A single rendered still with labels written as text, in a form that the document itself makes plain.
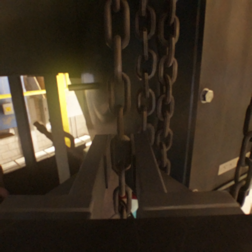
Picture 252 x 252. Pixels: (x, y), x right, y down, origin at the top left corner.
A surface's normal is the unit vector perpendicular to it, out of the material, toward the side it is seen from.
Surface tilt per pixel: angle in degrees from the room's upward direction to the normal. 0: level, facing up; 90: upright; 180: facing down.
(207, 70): 90
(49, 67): 90
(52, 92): 90
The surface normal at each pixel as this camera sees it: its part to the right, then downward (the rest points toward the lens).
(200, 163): 0.49, 0.25
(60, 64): 0.75, 0.18
